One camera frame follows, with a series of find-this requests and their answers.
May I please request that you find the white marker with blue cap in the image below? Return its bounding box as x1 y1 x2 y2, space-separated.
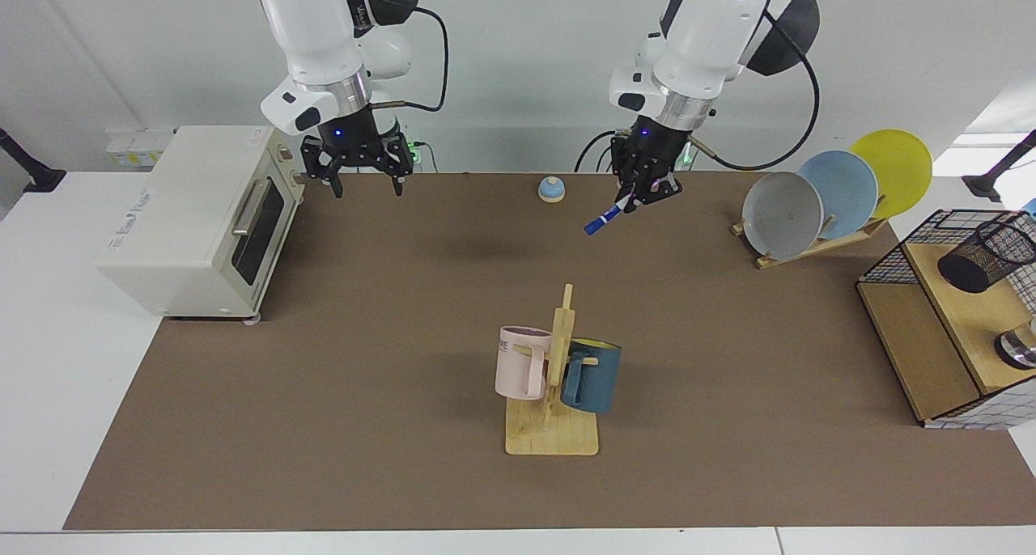
584 193 636 237

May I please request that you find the black mesh pen holder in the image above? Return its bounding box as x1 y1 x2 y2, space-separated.
937 219 1036 294

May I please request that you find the grey plate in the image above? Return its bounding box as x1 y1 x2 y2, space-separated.
742 172 825 261

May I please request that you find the pale toaster oven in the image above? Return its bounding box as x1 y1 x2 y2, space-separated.
96 125 307 323

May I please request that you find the wooden plate rack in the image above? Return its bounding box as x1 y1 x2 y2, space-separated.
732 215 890 270

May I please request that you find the light blue plate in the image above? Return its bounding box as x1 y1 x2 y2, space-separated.
797 150 880 240

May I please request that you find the dark blue mug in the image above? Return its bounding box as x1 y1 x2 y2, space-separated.
560 339 622 414

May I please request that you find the pink mug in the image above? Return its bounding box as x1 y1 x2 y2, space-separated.
495 326 553 400

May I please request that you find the yellow plate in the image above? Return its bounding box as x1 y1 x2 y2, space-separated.
850 129 933 220

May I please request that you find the brown table cloth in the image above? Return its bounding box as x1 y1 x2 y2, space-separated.
63 172 1036 532

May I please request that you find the wooden cup stand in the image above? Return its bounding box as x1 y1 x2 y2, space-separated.
505 284 601 457

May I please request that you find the round silver metal lid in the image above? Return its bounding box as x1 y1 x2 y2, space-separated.
994 319 1036 371

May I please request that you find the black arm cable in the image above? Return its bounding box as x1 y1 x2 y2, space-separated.
368 0 450 112
688 0 830 172

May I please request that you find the wire basket with wooden floor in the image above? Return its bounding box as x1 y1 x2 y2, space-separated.
856 209 1036 431

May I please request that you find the black camera stand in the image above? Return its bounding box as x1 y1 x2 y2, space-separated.
962 130 1036 204
0 128 67 193

